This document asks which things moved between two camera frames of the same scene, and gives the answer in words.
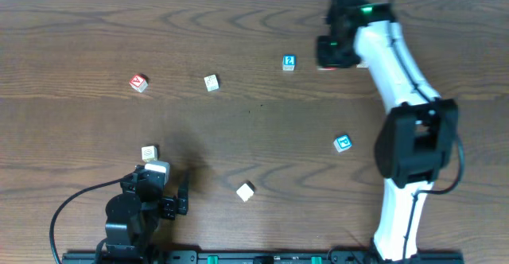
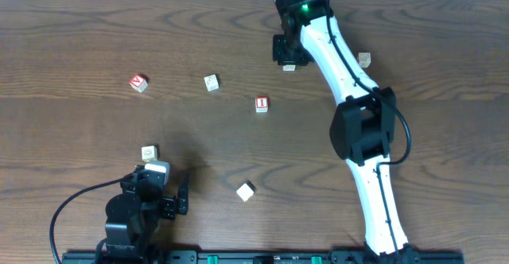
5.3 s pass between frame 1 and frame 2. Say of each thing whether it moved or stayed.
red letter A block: stayed
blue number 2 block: stayed
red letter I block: moved
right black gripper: moved
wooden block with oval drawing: stayed
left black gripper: stayed
